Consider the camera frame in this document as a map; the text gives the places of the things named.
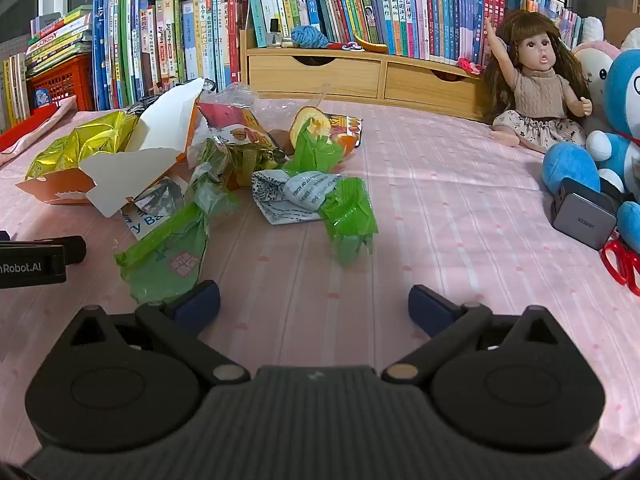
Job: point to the orange banana-shaped toy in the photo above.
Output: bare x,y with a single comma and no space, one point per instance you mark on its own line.
372,46

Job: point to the row of tall children's books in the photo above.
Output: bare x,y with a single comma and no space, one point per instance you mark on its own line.
165,40

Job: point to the clear nail polish bottle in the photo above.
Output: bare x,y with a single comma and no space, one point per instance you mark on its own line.
274,35

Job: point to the flat stack of picture books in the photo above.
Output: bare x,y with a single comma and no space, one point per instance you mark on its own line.
60,40

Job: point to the orange peel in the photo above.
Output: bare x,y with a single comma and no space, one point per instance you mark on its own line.
305,120

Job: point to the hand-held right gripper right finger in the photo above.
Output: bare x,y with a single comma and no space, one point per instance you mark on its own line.
429,307

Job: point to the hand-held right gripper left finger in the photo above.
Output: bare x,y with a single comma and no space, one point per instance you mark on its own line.
197,306

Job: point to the white green printed wrapper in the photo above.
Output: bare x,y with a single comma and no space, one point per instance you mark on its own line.
300,195

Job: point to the long row of paperback books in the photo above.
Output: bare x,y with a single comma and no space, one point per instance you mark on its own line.
390,5

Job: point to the clear plastic bag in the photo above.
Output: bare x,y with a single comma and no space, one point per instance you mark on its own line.
270,105

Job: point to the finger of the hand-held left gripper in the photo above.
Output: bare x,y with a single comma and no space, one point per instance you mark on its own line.
72,250

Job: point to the blue white printed wrapper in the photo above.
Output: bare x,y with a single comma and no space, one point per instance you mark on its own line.
150,210

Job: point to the blue yarn ball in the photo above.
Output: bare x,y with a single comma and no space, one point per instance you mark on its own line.
309,36

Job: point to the pink crochet flower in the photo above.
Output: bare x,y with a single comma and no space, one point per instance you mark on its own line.
469,66

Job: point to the brown-haired doll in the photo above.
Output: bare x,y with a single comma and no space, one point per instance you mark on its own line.
540,85

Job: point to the long green plastic wrapper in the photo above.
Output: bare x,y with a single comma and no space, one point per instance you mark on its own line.
165,250

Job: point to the pink macaron snack packet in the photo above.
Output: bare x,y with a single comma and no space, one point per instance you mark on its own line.
235,127

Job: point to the orange white cardboard box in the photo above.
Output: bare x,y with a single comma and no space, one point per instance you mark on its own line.
160,125

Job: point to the black toy bicycle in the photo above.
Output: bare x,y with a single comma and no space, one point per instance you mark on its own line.
142,102

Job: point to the red plastic crate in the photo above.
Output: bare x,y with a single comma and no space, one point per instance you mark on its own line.
65,82

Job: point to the red lined fabric bag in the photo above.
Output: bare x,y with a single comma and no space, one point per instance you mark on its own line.
30,122

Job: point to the red knot ornament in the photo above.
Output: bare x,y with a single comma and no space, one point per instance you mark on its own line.
345,46

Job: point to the grey charger cube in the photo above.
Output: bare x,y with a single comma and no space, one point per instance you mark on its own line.
582,215

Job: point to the row of pale-spined books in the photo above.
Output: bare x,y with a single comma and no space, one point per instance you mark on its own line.
12,90

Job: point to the wooden drawer organizer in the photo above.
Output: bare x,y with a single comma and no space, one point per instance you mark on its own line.
320,75

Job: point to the red scissors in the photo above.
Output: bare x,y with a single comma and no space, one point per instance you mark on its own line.
620,265

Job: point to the row of small thin books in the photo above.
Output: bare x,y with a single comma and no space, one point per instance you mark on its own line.
550,12

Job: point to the pink plush rabbit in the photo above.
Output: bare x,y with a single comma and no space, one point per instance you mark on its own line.
597,67

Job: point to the blue plush toy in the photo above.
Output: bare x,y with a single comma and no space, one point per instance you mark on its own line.
622,110

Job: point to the crumpled green wrapper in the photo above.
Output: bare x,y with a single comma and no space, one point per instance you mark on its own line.
315,147

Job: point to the large gold foil bag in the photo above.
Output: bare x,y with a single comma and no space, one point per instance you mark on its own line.
85,140

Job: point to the blue round toy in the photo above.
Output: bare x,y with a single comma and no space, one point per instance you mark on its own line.
41,99

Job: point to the striped macaron snack packet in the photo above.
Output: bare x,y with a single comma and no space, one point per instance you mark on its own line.
347,124

